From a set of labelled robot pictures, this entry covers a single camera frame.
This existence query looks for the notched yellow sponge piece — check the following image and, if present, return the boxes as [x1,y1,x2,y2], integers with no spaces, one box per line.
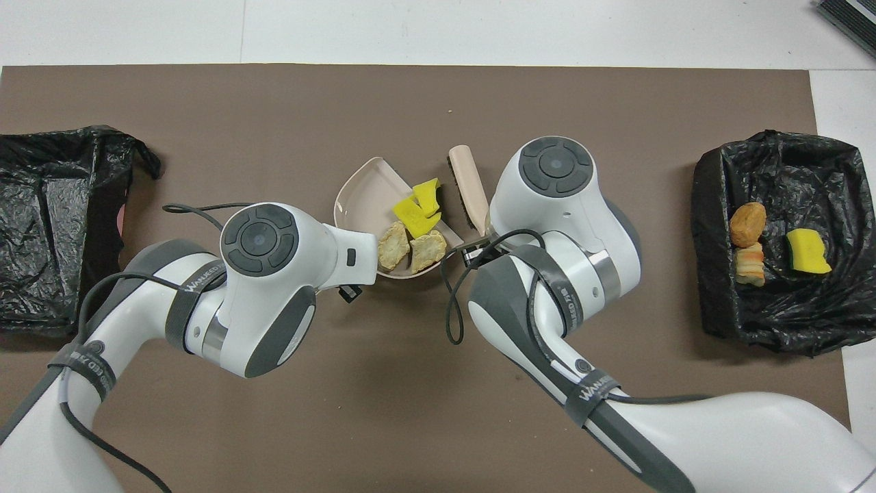
[391,195,443,239]

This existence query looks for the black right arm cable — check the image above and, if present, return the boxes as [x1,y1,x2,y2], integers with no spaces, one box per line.
[441,229,712,405]

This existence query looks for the pale bread piece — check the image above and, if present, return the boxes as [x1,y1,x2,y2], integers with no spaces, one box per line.
[377,220,411,270]

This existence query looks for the dark ribbed panel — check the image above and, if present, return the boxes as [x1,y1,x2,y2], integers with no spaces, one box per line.
[814,0,876,59]

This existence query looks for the yellow sponge green backing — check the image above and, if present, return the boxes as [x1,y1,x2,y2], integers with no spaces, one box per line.
[785,228,833,275]

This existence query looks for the brown table mat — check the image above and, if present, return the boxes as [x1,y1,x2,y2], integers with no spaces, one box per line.
[0,64,856,493]

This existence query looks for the yellow sponge wedge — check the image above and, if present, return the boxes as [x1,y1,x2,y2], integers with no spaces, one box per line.
[412,177,442,218]

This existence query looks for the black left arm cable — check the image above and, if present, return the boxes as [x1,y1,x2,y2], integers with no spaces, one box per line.
[58,202,254,493]

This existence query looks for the pale croissant chunk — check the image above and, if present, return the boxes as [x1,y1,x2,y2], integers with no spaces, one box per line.
[735,243,766,287]

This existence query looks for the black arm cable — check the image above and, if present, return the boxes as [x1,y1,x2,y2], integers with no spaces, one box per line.
[441,229,712,405]
[58,202,254,493]

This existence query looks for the brown bread roll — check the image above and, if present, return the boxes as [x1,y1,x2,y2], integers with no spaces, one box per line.
[730,201,767,249]

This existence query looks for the beige plastic dustpan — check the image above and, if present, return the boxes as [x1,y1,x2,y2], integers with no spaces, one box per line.
[333,157,461,280]

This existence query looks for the black bag lined bin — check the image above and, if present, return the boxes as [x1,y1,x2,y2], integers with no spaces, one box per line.
[0,125,163,336]
[691,130,864,357]

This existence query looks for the striped croissant piece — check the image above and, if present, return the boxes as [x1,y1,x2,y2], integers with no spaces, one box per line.
[409,231,448,272]

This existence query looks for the beige hand brush black bristles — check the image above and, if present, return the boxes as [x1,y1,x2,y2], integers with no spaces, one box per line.
[446,144,491,237]

